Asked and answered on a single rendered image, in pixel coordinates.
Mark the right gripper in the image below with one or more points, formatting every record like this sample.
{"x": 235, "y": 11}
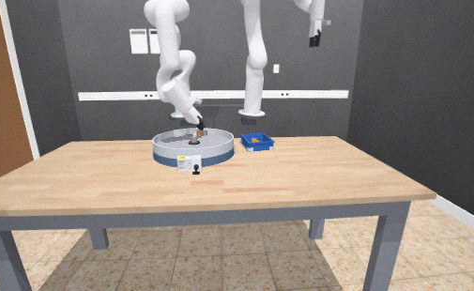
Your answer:
{"x": 192, "y": 116}

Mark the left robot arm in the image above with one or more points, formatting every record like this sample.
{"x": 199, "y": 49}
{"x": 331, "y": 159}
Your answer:
{"x": 257, "y": 58}

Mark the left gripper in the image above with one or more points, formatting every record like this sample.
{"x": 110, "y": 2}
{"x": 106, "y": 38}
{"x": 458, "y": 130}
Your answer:
{"x": 315, "y": 27}

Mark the blue open-top crate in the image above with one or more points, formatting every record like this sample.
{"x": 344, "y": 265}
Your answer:
{"x": 264, "y": 144}

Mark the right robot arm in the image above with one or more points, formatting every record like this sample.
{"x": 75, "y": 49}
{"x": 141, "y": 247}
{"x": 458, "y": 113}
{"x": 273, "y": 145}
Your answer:
{"x": 164, "y": 14}

